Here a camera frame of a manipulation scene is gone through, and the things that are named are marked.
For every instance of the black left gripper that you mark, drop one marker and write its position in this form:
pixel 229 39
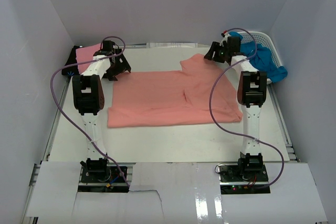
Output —
pixel 122 66

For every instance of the blue t-shirt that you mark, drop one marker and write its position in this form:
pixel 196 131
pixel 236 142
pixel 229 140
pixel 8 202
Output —
pixel 262 58

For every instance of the folded pink t-shirt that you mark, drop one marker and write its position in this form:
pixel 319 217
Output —
pixel 84 54

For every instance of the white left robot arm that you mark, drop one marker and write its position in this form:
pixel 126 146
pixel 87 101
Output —
pixel 88 99

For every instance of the white perforated plastic basket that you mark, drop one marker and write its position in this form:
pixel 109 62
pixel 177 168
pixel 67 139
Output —
pixel 270 51

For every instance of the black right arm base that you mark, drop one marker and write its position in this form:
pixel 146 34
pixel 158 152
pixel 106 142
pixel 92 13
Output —
pixel 232 182

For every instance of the salmon pink t-shirt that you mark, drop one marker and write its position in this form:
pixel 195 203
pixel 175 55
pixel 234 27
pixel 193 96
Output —
pixel 181 97

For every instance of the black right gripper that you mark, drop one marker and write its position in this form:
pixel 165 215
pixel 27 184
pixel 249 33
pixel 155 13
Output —
pixel 213 48

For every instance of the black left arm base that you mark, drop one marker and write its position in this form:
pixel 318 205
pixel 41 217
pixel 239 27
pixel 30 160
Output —
pixel 100 176

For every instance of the white paper label sheet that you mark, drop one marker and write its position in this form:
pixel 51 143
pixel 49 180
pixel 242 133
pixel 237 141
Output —
pixel 171 45

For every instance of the folded black t-shirt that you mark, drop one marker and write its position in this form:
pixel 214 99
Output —
pixel 71 71

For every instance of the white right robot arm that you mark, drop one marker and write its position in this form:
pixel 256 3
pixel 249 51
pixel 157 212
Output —
pixel 251 95

